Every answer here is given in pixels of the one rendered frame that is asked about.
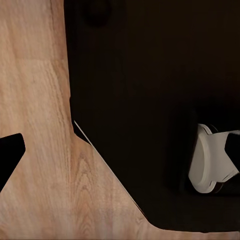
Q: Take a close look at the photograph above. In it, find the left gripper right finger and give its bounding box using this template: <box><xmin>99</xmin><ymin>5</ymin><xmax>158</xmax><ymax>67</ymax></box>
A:
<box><xmin>224</xmin><ymin>133</ymin><xmax>240</xmax><ymax>172</ymax></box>

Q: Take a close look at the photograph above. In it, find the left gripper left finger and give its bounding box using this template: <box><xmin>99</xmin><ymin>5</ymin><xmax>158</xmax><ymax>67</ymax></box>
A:
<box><xmin>0</xmin><ymin>133</ymin><xmax>26</xmax><ymax>192</ymax></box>

